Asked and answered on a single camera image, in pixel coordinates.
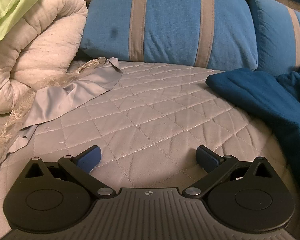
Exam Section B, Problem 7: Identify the grey quilted bedspread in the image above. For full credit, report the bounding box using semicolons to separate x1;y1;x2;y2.
0;60;300;205

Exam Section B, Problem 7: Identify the grey cloth with lace trim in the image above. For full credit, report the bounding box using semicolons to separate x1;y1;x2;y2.
0;57;123;178

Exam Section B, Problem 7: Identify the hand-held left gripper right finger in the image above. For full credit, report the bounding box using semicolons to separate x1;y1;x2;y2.
185;145;274;198

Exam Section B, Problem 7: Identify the blue grey-striped pillow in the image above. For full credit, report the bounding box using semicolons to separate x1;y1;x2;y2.
79;0;259;71
247;0;300;77

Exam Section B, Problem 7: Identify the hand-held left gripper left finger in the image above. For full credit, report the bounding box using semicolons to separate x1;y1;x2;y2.
25;145;115;198

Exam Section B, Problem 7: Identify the white quilted comforter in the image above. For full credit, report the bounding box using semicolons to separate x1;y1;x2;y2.
0;0;88;115

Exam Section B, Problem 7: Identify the light green cloth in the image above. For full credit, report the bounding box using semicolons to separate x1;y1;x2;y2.
0;0;53;45

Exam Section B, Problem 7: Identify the dark blue sweater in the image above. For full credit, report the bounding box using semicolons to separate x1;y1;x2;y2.
205;68;300;178

